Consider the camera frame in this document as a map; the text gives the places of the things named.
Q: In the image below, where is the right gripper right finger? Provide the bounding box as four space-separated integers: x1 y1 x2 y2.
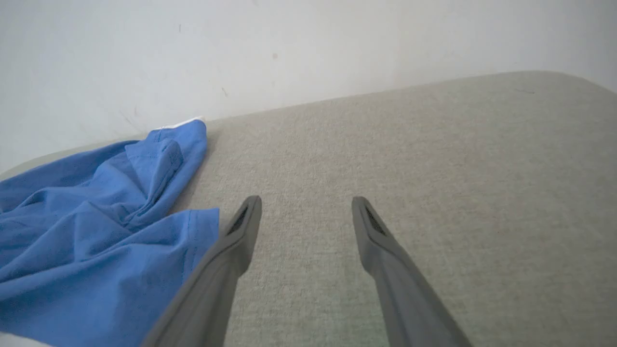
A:
351 196 474 347

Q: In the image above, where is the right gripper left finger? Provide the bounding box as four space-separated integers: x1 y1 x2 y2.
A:
141 195 263 347

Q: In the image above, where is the blue garment with white trim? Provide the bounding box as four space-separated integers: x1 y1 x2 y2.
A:
0 117 220 347

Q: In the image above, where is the grey fabric sofa cushion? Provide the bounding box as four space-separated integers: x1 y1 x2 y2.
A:
0 71 617 347

